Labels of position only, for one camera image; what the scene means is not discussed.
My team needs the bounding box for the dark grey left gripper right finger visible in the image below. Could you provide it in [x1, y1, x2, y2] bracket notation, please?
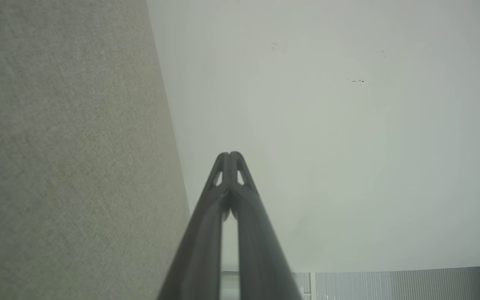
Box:
[230, 151, 304, 300]

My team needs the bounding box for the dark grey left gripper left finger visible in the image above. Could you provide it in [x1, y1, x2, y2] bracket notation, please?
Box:
[157, 152, 231, 300]

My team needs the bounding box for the grey fabric sofa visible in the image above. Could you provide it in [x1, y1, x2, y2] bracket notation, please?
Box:
[0, 0, 191, 300]

